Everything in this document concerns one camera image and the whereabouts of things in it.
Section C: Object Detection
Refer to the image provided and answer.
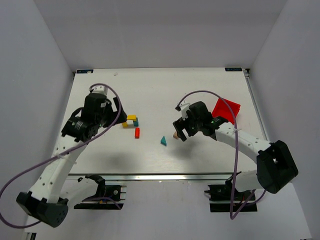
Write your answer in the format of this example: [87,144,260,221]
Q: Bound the natural wood block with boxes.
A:
[173,132,179,139]

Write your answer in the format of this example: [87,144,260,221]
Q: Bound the yellow arch block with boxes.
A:
[126,114,137,121]

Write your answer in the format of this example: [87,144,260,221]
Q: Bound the red plastic bin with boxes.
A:
[211,98,241,125]

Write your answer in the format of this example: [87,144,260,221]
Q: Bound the teal rectangular block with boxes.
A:
[133,117,139,127]

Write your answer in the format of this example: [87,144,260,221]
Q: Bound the red cylinder block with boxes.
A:
[134,127,140,139]

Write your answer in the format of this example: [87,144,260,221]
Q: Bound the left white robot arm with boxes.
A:
[16,91,127,228]

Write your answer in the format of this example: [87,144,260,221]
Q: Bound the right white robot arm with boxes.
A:
[173,101,299,194]

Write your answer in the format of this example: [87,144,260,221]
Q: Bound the teal triangle block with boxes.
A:
[160,136,167,146]

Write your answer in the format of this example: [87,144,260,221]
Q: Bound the left blue corner sticker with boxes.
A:
[76,69,94,74]

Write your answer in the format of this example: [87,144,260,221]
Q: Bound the blue corner sticker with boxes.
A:
[224,67,243,72]
[76,69,94,74]

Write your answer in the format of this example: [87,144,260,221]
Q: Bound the right blue corner sticker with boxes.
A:
[224,67,243,72]

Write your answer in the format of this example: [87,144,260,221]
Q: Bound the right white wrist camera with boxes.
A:
[175,100,190,121]

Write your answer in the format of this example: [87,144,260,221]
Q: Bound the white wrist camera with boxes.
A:
[89,85,108,96]
[175,100,190,121]

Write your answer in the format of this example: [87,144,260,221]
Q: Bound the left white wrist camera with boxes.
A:
[89,85,108,96]

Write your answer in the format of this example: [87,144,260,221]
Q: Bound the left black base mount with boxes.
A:
[73,174,127,210]

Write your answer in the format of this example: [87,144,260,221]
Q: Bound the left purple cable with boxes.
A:
[0,83,123,229]

